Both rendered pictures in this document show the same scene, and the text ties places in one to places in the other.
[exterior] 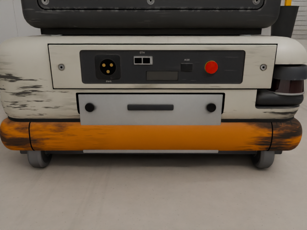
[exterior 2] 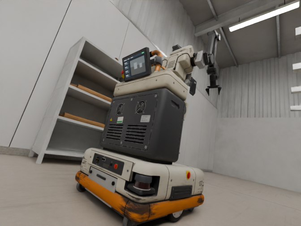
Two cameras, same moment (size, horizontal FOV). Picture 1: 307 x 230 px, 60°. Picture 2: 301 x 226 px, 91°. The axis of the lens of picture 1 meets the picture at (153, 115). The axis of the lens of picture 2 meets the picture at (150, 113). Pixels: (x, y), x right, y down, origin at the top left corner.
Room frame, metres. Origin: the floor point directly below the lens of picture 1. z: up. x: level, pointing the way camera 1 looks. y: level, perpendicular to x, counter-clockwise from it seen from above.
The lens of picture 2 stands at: (0.01, -0.74, 0.33)
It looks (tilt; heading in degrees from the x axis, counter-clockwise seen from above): 14 degrees up; 44
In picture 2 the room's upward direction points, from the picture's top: 11 degrees clockwise
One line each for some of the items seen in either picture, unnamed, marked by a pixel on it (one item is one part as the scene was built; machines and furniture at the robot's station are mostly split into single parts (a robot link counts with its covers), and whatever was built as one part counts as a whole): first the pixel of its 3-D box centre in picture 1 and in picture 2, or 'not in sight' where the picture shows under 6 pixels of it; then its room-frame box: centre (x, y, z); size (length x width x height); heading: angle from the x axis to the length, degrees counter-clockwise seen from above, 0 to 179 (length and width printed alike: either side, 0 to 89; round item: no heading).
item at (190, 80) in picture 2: not in sight; (180, 86); (1.11, 0.00, 0.99); 0.28 x 0.16 x 0.22; 90
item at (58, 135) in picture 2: not in sight; (90, 107); (0.89, 1.33, 0.78); 0.90 x 0.45 x 1.55; 1
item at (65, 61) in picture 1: (161, 66); (107, 162); (0.50, -0.02, 0.23); 0.41 x 0.02 x 0.08; 90
